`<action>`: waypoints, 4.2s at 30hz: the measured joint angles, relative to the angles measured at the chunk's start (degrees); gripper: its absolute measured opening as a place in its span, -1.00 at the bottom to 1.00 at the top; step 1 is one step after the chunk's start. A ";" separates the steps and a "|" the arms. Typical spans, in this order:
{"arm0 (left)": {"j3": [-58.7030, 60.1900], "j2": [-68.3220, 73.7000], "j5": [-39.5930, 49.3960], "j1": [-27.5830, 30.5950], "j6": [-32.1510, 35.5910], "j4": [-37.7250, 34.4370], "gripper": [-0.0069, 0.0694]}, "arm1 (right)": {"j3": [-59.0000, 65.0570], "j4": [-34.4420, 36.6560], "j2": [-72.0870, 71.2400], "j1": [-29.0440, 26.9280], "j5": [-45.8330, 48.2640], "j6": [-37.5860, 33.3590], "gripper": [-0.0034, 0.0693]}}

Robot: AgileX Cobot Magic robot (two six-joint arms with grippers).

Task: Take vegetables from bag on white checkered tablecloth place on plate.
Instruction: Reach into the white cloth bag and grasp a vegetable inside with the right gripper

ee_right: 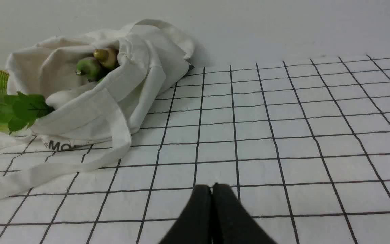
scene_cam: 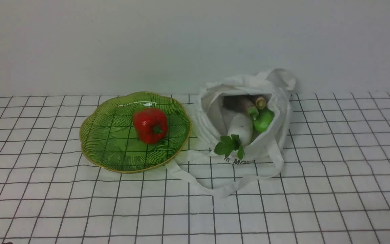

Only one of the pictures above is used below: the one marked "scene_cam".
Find purple eggplant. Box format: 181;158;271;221
223;95;259;120

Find white cloth tote bag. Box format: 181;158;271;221
165;68;297;198

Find red bell pepper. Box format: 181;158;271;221
132;108;168;145

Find white radish with leaves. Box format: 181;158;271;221
214;112;253;160

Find green pepper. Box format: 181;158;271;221
253;108;275;133

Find green glass leaf plate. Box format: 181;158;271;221
79;92;191;174

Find white checkered tablecloth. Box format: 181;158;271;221
0;92;390;244

